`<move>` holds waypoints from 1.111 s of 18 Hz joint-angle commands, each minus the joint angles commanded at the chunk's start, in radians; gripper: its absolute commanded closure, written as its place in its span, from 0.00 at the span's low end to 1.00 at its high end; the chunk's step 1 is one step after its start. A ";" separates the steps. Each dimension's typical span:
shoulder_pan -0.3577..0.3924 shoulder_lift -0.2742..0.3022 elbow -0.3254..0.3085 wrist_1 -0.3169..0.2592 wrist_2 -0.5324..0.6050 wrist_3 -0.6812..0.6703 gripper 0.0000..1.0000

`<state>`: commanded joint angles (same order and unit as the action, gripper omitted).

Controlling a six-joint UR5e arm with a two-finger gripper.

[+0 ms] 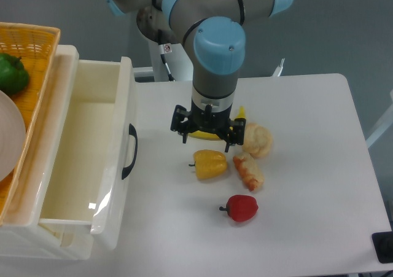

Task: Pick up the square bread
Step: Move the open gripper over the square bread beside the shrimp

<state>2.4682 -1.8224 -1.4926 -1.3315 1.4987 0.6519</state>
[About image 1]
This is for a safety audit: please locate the white metal frame bar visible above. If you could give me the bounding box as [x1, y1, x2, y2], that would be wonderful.
[365, 90, 392, 149]

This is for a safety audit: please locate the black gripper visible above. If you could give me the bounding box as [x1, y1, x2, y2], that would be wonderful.
[170, 103, 246, 152]

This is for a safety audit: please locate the white plastic drawer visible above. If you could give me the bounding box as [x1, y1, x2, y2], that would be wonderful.
[39, 57, 136, 250]

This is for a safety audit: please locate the long square bread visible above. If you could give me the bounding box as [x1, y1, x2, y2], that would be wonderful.
[233, 152, 265, 192]

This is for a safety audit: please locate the black drawer handle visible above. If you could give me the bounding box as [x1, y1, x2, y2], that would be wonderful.
[121, 123, 138, 180]

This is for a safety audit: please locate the yellow banana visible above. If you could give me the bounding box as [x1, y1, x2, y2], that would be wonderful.
[189, 106, 246, 141]

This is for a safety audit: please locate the white plate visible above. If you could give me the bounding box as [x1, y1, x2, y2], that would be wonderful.
[0, 92, 26, 181]

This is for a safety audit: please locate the white drawer cabinet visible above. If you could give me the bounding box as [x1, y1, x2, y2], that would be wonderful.
[1, 45, 93, 260]

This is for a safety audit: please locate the round bread roll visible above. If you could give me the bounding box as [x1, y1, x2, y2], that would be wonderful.
[242, 123, 273, 158]

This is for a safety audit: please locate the yellow woven basket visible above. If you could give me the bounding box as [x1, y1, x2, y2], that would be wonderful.
[0, 21, 61, 227]

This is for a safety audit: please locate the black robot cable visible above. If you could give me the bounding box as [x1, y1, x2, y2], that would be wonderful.
[157, 29, 176, 82]

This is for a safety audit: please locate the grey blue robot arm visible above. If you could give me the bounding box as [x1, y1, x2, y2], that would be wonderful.
[106, 0, 294, 146]

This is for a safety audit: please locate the black box at table corner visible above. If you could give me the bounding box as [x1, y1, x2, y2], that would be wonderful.
[372, 231, 393, 263]

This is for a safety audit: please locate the yellow bell pepper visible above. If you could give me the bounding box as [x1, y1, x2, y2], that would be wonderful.
[189, 149, 228, 180]

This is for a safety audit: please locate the green bell pepper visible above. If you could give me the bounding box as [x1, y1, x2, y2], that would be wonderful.
[1, 53, 29, 96]

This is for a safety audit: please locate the red bell pepper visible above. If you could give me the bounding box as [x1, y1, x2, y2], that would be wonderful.
[219, 195, 259, 222]

